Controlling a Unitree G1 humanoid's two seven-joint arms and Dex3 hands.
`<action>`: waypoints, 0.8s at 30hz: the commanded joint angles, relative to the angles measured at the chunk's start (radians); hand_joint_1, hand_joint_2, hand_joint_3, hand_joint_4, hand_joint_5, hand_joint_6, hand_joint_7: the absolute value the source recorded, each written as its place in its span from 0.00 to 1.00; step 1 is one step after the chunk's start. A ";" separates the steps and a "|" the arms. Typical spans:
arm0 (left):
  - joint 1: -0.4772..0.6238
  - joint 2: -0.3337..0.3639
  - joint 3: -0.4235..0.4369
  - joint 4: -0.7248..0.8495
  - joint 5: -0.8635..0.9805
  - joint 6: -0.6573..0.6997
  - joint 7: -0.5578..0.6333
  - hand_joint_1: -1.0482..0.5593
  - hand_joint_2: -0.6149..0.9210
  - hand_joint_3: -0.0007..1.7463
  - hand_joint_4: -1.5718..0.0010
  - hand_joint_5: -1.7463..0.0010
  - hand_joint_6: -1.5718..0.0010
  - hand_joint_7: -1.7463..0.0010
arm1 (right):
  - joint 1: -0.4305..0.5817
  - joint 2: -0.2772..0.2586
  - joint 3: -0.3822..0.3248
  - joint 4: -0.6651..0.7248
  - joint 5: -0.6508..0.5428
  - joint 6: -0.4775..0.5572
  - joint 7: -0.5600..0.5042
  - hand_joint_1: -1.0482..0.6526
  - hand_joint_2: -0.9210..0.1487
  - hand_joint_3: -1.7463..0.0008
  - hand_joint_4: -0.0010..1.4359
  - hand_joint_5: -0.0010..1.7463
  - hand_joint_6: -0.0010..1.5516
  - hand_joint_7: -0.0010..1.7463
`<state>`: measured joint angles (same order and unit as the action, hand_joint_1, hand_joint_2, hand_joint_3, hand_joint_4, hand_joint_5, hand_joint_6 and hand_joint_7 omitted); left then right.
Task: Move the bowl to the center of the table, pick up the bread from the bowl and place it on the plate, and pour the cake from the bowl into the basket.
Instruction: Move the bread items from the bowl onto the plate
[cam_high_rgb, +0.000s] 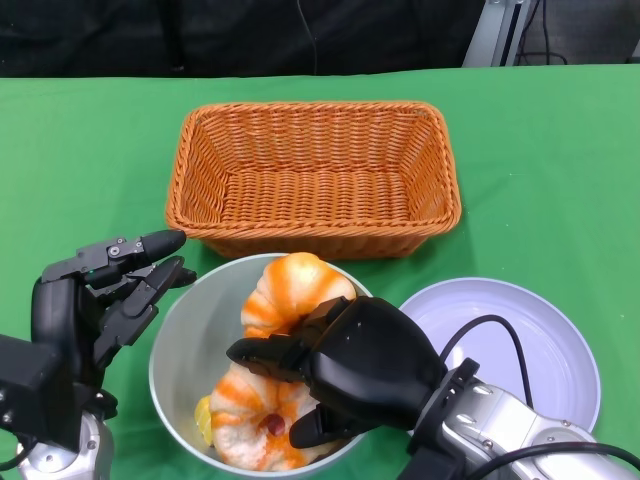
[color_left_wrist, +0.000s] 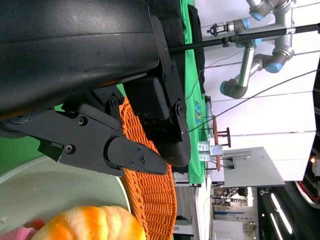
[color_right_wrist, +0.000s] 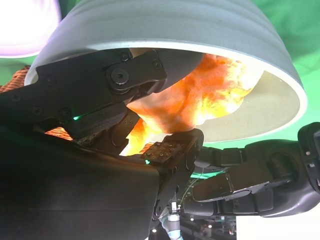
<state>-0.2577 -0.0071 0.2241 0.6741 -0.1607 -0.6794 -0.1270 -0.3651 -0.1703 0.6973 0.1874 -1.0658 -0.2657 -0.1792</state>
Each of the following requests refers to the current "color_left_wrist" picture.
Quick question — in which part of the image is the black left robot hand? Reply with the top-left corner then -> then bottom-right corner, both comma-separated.
0,0 -> 192,177

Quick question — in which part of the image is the pale grey-green bowl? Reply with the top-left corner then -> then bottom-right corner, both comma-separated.
0,156 -> 132,240

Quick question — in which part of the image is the orange striped pumpkin bread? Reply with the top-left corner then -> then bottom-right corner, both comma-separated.
31,205 -> 147,240

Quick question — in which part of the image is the orange wicker basket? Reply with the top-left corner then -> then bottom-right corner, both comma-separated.
118,96 -> 178,240

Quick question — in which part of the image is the green tablecloth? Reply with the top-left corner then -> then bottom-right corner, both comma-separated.
0,0 -> 213,187

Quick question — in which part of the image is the brown wooden stand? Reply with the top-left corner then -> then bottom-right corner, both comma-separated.
204,114 -> 231,172

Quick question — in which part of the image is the long black pole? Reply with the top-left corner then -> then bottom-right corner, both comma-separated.
167,22 -> 320,54

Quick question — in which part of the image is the grey flat board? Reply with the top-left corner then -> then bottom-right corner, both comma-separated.
222,146 -> 286,188

